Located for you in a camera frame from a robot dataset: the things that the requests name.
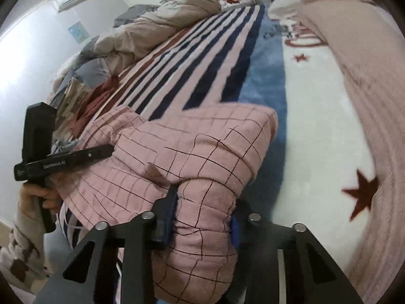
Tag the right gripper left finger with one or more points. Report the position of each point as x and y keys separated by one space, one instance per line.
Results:
x=113 y=264

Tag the blue wall poster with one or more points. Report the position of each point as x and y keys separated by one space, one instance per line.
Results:
x=78 y=32

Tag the dark red garment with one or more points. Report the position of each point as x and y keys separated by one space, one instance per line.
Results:
x=92 y=103

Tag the beige grey duvet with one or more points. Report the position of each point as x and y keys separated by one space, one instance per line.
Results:
x=123 y=46

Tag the striped fleece bed blanket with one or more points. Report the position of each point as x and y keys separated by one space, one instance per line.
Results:
x=319 y=157

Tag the grey blue cloth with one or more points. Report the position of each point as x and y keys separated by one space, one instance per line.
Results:
x=63 y=146

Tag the camouflage patterned garment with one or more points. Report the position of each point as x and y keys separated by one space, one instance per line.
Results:
x=71 y=101

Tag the pink ribbed knit pillow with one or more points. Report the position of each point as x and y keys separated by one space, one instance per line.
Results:
x=370 y=53

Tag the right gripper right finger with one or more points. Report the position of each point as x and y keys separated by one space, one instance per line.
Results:
x=280 y=264

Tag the pink checked pants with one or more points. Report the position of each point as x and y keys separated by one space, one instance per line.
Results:
x=209 y=153

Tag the person's left hand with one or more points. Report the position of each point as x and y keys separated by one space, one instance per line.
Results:
x=29 y=192

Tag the patterned fleece sleeve forearm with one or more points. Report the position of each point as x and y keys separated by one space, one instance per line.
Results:
x=22 y=260

